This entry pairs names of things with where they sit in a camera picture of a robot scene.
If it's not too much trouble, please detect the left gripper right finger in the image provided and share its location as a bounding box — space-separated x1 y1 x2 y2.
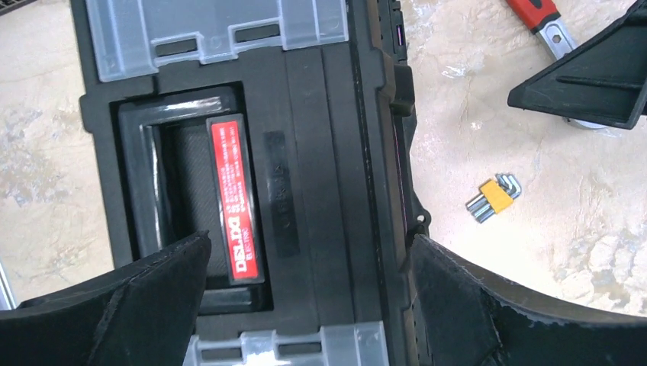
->
410 235 646 365

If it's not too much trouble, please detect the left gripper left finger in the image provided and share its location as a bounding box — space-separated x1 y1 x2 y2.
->
1 232 211 365

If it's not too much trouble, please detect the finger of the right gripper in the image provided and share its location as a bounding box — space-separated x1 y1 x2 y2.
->
507 1 646 130

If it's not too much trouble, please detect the black plastic toolbox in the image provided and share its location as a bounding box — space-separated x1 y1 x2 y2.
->
71 1 433 365

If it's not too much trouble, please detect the yellow hex key set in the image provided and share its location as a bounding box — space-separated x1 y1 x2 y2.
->
465 173 522 223

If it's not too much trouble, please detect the red handled adjustable wrench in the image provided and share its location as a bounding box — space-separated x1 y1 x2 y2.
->
505 0 607 131

